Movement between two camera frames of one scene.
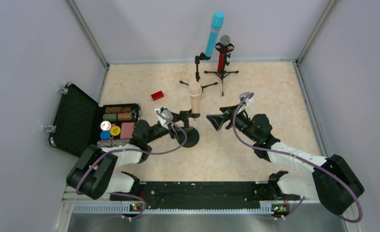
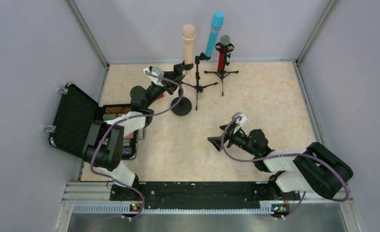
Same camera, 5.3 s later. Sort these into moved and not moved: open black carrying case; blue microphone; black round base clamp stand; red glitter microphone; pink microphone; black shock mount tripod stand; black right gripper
Moved: black round base clamp stand; pink microphone; black right gripper
Not moved: red glitter microphone; open black carrying case; blue microphone; black shock mount tripod stand
